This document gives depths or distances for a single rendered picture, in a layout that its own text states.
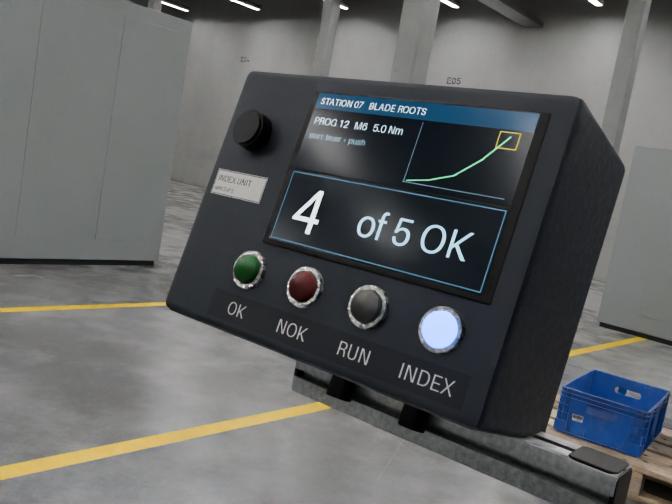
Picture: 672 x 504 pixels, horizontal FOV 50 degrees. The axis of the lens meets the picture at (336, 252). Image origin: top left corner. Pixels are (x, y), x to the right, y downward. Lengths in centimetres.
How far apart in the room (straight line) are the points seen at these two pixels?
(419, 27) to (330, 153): 616
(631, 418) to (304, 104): 318
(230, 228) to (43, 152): 572
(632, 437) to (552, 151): 323
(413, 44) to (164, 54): 219
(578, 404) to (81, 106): 448
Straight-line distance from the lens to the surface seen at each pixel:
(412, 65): 657
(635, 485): 355
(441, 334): 39
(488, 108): 44
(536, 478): 46
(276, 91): 53
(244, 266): 48
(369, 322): 42
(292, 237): 47
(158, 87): 672
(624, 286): 821
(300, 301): 45
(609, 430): 363
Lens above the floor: 119
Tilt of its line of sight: 7 degrees down
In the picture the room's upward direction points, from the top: 10 degrees clockwise
